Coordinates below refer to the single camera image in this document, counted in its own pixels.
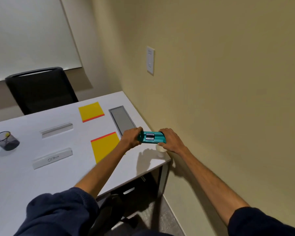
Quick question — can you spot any person's left hand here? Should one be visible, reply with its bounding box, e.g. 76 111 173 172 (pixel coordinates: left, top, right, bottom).
119 127 144 151

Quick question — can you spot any person's right hand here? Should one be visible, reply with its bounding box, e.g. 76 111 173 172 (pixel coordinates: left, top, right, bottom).
158 128 187 154

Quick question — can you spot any teal handheld device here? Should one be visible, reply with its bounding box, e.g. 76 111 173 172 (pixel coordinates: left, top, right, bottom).
137 131 167 144

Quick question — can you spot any person's left forearm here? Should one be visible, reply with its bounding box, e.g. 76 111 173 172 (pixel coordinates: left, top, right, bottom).
74 142 127 199

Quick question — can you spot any person's right forearm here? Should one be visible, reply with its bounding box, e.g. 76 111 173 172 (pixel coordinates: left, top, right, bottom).
177 146 251 226

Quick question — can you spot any white cup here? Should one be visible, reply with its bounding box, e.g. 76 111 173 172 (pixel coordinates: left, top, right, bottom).
156 143 167 158

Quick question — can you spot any yellow paper with red edge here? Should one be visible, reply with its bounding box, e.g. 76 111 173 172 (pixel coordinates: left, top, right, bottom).
78 102 105 123
90 132 126 164

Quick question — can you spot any grey table leg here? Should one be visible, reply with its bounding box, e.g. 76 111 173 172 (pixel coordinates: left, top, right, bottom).
158 163 169 197

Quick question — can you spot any plain white name plate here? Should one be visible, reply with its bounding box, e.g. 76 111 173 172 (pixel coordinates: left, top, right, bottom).
40 123 74 139

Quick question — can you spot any printed white name plate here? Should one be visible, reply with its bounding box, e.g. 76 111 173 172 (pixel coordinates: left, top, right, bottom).
32 148 73 170

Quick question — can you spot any black office chair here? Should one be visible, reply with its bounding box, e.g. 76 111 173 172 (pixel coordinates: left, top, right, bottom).
5 67 79 115

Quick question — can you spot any black mesh pen cup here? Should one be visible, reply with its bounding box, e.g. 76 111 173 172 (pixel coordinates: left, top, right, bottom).
0 131 20 151

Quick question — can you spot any white whiteboard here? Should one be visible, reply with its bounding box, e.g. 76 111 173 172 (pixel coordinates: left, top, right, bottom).
0 0 83 83

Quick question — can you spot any grey table cable hatch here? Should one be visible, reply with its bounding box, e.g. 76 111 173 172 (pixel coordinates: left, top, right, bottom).
109 106 137 136

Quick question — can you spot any white wall switch plate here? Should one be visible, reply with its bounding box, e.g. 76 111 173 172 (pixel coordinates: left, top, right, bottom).
147 46 155 76

